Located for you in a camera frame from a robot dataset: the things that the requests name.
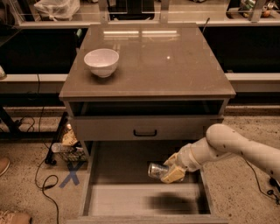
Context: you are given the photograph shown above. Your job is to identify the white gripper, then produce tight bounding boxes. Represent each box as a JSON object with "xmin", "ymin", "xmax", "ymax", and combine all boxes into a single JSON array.
[{"xmin": 160, "ymin": 143, "xmax": 202, "ymax": 184}]

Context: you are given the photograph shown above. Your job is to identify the silver redbull can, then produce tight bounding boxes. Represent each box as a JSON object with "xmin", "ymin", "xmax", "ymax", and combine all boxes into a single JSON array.
[{"xmin": 148, "ymin": 163, "xmax": 169, "ymax": 179}]

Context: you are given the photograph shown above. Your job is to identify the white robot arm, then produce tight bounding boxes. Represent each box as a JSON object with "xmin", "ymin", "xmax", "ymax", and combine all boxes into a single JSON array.
[{"xmin": 160, "ymin": 123, "xmax": 280, "ymax": 184}]

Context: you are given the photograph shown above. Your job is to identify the open grey bottom drawer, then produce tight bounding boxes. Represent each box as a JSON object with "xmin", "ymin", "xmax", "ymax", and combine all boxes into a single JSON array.
[{"xmin": 67, "ymin": 141, "xmax": 228, "ymax": 224}]

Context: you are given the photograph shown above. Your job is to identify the grey drawer cabinet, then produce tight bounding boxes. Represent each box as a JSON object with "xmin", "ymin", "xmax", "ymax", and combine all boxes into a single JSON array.
[{"xmin": 59, "ymin": 23, "xmax": 236, "ymax": 224}]

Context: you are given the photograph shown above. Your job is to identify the closed grey drawer front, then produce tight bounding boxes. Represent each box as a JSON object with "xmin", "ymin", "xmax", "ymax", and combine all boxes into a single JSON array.
[{"xmin": 69, "ymin": 115, "xmax": 224, "ymax": 141}]

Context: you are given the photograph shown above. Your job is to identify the black plug device right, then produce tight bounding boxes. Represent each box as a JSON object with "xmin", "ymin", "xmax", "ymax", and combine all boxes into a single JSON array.
[{"xmin": 269, "ymin": 178, "xmax": 280, "ymax": 192}]

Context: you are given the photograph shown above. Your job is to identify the blue tape cross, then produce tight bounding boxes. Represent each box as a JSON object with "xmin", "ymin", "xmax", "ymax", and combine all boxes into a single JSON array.
[{"xmin": 59, "ymin": 161, "xmax": 84, "ymax": 188}]

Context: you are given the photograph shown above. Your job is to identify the black stand leg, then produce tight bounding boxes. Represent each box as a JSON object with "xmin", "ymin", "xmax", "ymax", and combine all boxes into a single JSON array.
[{"xmin": 45, "ymin": 112, "xmax": 67, "ymax": 165}]

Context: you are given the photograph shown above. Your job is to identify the white ceramic bowl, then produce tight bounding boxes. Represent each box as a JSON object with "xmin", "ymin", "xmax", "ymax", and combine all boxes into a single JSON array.
[{"xmin": 84, "ymin": 48, "xmax": 119, "ymax": 78}]

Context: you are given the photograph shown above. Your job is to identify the tan shoe left edge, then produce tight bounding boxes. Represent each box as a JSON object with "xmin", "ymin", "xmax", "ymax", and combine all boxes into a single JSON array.
[{"xmin": 0, "ymin": 157, "xmax": 11, "ymax": 176}]

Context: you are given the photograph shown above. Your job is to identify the tan shoe bottom left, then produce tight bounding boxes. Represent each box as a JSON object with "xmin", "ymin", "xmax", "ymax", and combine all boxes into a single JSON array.
[{"xmin": 0, "ymin": 211, "xmax": 32, "ymax": 224}]

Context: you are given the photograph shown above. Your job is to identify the clear plastic bag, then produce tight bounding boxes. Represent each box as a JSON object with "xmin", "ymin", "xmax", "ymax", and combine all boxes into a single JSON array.
[{"xmin": 34, "ymin": 0, "xmax": 80, "ymax": 21}]

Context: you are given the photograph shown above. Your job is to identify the black drawer handle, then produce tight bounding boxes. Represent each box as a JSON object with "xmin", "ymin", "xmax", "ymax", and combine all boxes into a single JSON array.
[{"xmin": 133, "ymin": 129, "xmax": 158, "ymax": 137}]

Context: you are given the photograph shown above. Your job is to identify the black cable right floor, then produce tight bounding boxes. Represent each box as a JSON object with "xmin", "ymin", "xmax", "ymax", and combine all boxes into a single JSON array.
[{"xmin": 243, "ymin": 158, "xmax": 280, "ymax": 205}]

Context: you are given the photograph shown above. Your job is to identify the black cable floor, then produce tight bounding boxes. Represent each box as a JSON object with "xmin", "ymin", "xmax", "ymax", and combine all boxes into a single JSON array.
[
  {"xmin": 243, "ymin": 158, "xmax": 280, "ymax": 205},
  {"xmin": 18, "ymin": 73, "xmax": 60, "ymax": 224}
]

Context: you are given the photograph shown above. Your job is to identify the wire basket with snacks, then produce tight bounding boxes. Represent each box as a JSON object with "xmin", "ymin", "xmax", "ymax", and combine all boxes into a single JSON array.
[{"xmin": 51, "ymin": 123, "xmax": 87, "ymax": 162}]

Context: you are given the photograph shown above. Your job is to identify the black cable left floor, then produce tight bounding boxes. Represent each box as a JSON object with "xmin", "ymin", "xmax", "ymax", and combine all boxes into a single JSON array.
[{"xmin": 18, "ymin": 73, "xmax": 60, "ymax": 224}]

